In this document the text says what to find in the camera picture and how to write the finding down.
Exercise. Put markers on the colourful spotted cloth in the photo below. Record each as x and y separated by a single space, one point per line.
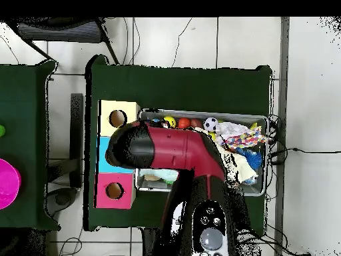
245 138

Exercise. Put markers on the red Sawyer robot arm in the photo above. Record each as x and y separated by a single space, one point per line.
170 146

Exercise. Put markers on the wooden box with three holes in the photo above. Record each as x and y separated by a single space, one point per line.
125 181

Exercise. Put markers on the yellow ball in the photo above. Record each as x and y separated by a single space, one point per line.
170 121

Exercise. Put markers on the orange ball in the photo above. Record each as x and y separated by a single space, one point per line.
184 123

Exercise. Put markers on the brown football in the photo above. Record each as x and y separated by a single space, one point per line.
196 122

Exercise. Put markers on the small soccer ball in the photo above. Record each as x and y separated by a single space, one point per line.
211 124

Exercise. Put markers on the cream waffle cloth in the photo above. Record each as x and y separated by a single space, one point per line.
243 168

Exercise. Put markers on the blue spiky toy with eyes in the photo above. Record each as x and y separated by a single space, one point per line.
253 158

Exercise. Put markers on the yellow plastic block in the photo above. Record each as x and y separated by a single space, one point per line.
254 126

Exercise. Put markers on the black upright panel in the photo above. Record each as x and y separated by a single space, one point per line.
76 120

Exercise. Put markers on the dark grey oval base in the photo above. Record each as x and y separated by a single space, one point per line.
62 198

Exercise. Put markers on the dark green side tablecloth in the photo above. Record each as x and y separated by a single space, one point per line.
24 106

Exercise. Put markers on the black mesh chair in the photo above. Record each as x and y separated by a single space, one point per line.
61 32

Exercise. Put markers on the pink round disc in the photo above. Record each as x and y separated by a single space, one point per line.
8 184

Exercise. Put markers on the small green object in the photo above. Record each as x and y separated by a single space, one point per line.
1 130

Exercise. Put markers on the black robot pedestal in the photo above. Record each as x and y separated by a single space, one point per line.
149 242

